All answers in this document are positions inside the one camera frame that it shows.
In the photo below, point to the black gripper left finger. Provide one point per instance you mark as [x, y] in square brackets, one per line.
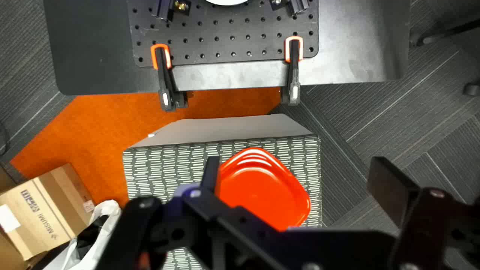
[210, 174]

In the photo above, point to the white plastic bag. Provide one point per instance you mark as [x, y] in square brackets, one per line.
[85, 249]

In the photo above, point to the right orange black clamp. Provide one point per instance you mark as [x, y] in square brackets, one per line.
[292, 54]

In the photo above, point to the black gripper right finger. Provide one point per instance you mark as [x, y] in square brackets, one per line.
[391, 189]

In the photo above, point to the red plastic plate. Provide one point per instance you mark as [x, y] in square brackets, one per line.
[258, 181]

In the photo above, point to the left orange black clamp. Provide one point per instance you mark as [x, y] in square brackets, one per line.
[171, 97]

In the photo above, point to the grey patterned table mat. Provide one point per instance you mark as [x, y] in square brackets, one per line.
[159, 169]

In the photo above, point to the brown cardboard box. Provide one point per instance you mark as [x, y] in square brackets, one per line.
[45, 211]

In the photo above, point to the black perforated mounting board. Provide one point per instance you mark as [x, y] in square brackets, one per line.
[198, 31]

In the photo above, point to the orange black clamp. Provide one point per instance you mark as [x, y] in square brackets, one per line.
[171, 97]
[292, 54]

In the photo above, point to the black work table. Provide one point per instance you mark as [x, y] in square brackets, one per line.
[360, 40]

